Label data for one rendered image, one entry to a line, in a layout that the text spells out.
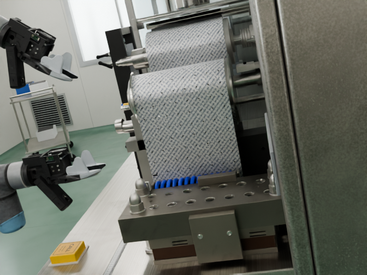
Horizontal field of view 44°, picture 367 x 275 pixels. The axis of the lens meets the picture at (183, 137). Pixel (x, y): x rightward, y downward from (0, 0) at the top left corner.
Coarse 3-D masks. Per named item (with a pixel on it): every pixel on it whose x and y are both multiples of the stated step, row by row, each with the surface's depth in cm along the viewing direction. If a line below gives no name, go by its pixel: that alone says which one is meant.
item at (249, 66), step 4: (236, 64) 116; (240, 64) 114; (244, 64) 112; (248, 64) 111; (252, 64) 111; (256, 64) 111; (236, 68) 112; (240, 68) 112; (244, 68) 112; (248, 68) 111; (252, 68) 111; (240, 72) 112
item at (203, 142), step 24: (144, 120) 115; (168, 120) 114; (192, 120) 113; (216, 120) 112; (168, 144) 116; (192, 144) 115; (216, 144) 114; (168, 168) 118; (192, 168) 117; (216, 168) 116; (240, 168) 115
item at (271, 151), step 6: (264, 114) 89; (270, 132) 76; (270, 138) 73; (270, 144) 70; (270, 150) 67; (270, 156) 66; (276, 168) 67; (276, 174) 67; (276, 180) 67; (276, 186) 67; (276, 192) 68
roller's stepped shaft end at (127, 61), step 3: (126, 57) 142; (129, 57) 142; (117, 60) 143; (120, 60) 142; (123, 60) 142; (126, 60) 142; (129, 60) 141; (117, 63) 143; (120, 63) 143; (123, 63) 142; (126, 63) 142; (129, 63) 142; (132, 63) 142; (123, 66) 143
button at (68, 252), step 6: (60, 246) 119; (66, 246) 119; (72, 246) 118; (78, 246) 117; (84, 246) 120; (54, 252) 117; (60, 252) 116; (66, 252) 115; (72, 252) 115; (78, 252) 116; (54, 258) 115; (60, 258) 115; (66, 258) 114; (72, 258) 114; (78, 258) 115
